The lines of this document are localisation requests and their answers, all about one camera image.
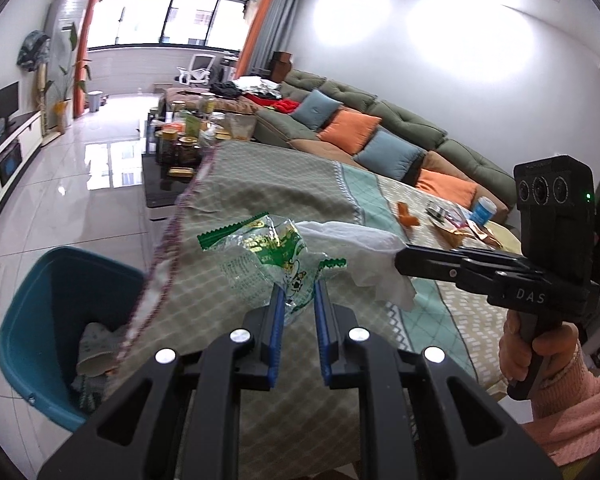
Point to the right orange grey curtain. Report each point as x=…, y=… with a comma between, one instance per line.
x=269, y=33

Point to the blue cushion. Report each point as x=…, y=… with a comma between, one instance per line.
x=315, y=110
x=391, y=156

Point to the left orange curtain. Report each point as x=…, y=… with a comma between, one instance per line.
x=82, y=74

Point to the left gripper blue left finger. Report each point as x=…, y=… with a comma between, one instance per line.
x=273, y=333

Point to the small curled orange peel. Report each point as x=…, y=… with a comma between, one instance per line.
x=405, y=217

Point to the person's right hand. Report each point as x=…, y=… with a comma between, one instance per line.
x=543, y=362

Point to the orange cushion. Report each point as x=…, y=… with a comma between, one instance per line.
x=350, y=130
x=449, y=188

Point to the grey black snack packet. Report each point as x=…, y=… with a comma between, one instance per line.
x=436, y=211

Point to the teal plastic trash bin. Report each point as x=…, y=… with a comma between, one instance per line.
x=64, y=291

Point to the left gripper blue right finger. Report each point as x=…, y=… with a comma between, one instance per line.
x=325, y=332

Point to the white tv cabinet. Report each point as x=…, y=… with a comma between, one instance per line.
x=19, y=144

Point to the white standing air conditioner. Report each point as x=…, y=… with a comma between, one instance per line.
x=62, y=12

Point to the near orange cushion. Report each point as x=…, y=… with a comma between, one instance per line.
x=449, y=188

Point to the small black monitor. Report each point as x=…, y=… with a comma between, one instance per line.
x=9, y=101

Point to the cluttered black coffee table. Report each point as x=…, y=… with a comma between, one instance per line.
x=176, y=132

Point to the patchwork table cloth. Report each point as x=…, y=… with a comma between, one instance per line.
x=300, y=428

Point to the far blue cushion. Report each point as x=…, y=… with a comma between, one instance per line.
x=315, y=110

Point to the white small waste bin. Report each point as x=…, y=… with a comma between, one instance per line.
x=94, y=100

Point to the large window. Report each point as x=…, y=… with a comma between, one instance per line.
x=213, y=24

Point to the far orange cushion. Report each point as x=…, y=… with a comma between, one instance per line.
x=350, y=130

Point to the white crushed paper cup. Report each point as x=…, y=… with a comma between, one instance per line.
x=98, y=350

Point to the blue white lidded cup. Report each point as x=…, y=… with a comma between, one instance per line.
x=483, y=211

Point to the white tissue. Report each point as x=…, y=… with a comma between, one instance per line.
x=370, y=255

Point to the tall green potted plant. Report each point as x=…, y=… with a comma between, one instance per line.
x=60, y=75

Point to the pink sweater forearm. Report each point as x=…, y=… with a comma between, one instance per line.
x=566, y=415

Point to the green brown sectional sofa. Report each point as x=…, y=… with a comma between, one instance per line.
x=274, y=126

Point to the near blue cushion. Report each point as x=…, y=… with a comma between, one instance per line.
x=391, y=156

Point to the white office chair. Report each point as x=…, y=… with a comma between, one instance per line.
x=198, y=72

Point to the green clear plastic snack bag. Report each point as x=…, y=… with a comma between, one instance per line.
x=263, y=251

